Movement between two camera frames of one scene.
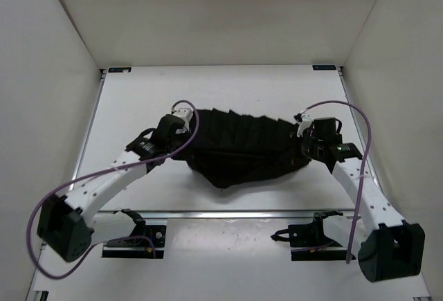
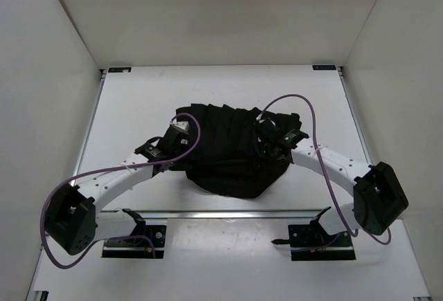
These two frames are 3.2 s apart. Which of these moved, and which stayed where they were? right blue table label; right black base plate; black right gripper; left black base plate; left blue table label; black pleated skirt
Moved: black right gripper; black pleated skirt
Stayed: left blue table label; left black base plate; right blue table label; right black base plate
